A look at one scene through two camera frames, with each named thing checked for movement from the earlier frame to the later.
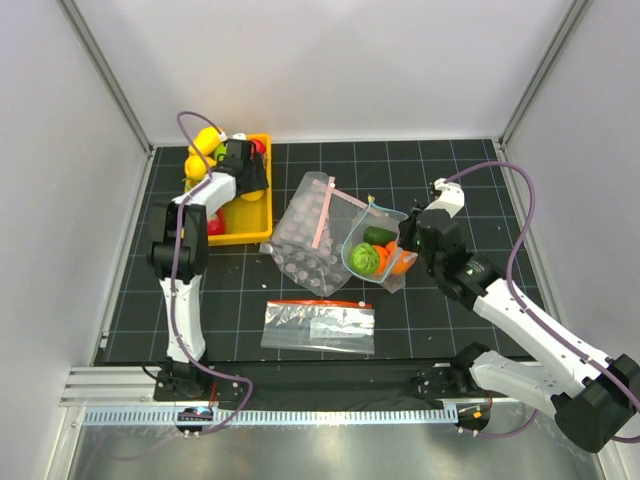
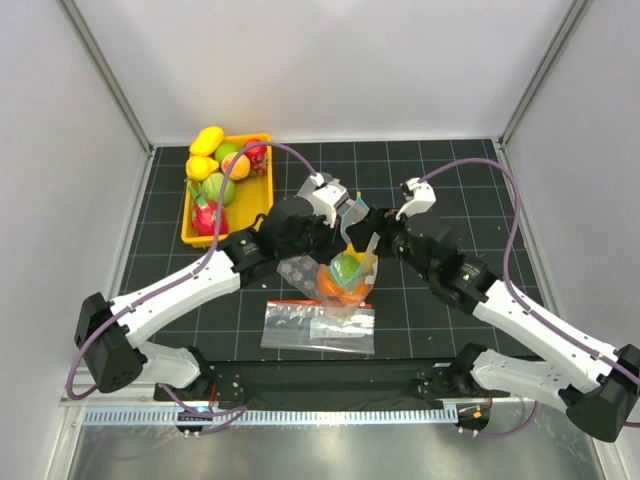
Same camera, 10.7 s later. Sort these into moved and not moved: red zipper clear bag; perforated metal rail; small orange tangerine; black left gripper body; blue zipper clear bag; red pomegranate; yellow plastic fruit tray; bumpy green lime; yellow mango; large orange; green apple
Moved: small orange tangerine; large orange; blue zipper clear bag; black left gripper body; bumpy green lime
Not moved: red zipper clear bag; red pomegranate; perforated metal rail; yellow plastic fruit tray; green apple; yellow mango
